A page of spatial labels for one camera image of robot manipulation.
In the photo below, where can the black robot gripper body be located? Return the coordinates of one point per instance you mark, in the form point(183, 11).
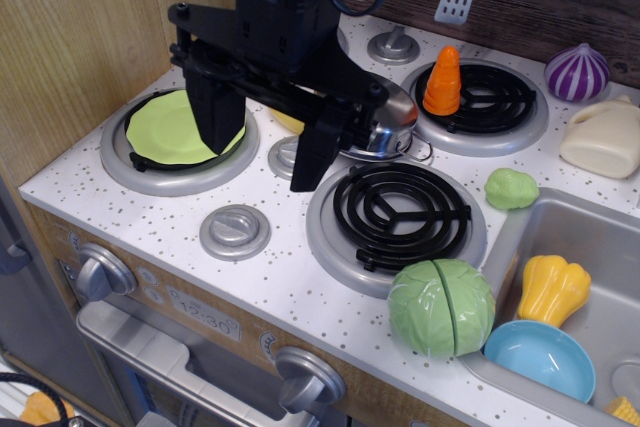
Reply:
point(283, 53)

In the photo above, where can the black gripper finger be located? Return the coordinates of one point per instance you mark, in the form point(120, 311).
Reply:
point(219, 111)
point(330, 125)

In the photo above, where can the orange toy carrot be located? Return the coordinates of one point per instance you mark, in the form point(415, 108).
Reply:
point(443, 90)

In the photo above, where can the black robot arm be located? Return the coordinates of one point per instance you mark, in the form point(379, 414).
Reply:
point(285, 55)

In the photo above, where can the light green plate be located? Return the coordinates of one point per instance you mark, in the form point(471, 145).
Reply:
point(160, 132)

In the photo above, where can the yellow toy banana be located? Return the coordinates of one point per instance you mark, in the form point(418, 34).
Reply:
point(290, 123)

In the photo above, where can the silver middle stove knob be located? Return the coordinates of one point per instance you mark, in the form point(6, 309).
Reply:
point(282, 157)

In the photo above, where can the silver stove knob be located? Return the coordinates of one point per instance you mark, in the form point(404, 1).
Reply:
point(234, 233)
point(282, 157)
point(394, 47)

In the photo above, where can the stainless steel pot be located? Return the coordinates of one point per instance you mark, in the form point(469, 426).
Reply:
point(395, 129)

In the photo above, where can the front left black burner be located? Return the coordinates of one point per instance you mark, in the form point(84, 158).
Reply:
point(137, 163)

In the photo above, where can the black burner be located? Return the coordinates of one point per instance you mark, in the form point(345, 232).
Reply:
point(492, 101)
point(398, 214)
point(137, 163)

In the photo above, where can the front right black burner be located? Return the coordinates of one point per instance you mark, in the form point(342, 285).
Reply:
point(398, 214)

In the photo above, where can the silver back stove knob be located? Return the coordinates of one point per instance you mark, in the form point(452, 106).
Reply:
point(394, 47)

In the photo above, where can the silver front stove knob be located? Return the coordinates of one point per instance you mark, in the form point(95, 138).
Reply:
point(234, 233)

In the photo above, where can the back right black burner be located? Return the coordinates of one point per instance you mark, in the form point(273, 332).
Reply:
point(492, 101)

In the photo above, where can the small green toy lettuce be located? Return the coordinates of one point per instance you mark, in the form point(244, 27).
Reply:
point(508, 189)

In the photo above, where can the oven clock display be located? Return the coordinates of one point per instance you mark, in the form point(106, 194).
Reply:
point(212, 318)

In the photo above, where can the left silver oven dial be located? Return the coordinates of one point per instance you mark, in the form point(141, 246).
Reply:
point(102, 274)

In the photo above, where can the silver oven dial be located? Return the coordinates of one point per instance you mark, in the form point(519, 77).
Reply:
point(307, 379)
point(102, 274)

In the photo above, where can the green toy cabbage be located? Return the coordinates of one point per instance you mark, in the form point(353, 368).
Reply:
point(442, 308)

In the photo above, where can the right silver oven dial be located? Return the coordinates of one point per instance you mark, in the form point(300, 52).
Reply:
point(307, 379)

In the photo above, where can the purple white toy onion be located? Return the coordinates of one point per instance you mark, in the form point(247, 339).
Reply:
point(577, 74)

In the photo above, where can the yellow toy squash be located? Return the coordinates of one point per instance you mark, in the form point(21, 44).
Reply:
point(552, 290)

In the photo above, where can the cream toy milk jug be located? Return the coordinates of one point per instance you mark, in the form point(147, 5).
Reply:
point(603, 138)

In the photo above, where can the light blue bowl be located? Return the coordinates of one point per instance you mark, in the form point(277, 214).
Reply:
point(544, 354)

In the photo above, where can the orange toy on floor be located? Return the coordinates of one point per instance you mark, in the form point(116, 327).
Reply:
point(39, 410)

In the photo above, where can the yellow toy corn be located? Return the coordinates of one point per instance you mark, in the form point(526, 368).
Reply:
point(621, 408)

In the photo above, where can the silver oven door handle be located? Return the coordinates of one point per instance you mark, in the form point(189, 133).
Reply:
point(168, 373)

